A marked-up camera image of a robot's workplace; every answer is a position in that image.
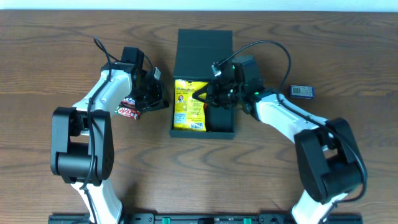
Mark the KitKat Milo chocolate bar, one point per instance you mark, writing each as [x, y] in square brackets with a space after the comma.
[128, 112]

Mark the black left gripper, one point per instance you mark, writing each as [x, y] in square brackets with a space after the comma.
[150, 94]

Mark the Dairy Milk chocolate bar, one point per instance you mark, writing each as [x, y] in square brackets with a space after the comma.
[128, 101]

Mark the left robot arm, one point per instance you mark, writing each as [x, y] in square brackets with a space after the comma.
[82, 148]

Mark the small blue box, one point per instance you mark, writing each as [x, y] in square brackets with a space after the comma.
[302, 91]

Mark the yellow snack bag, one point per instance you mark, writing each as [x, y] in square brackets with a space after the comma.
[189, 113]

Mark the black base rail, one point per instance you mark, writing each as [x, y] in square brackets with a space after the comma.
[262, 218]

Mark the dark green open box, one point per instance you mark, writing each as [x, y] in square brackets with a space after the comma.
[197, 50]

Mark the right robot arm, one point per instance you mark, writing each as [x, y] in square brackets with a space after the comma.
[330, 165]

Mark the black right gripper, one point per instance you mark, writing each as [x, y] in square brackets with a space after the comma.
[213, 94]

